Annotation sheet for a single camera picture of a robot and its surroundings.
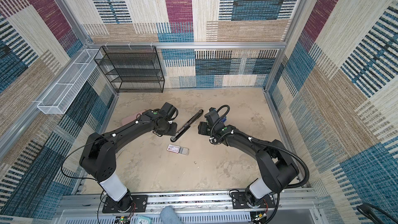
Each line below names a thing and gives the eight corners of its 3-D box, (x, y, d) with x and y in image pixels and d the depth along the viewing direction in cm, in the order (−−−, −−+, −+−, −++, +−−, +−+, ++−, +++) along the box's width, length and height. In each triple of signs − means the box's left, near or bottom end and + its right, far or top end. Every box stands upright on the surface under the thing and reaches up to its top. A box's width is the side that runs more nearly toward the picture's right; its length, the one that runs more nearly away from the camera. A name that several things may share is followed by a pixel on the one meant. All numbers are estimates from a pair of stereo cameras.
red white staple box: (167, 151, 92) (166, 149, 91) (169, 145, 95) (168, 143, 93) (178, 153, 91) (178, 151, 90) (180, 147, 94) (179, 146, 92)
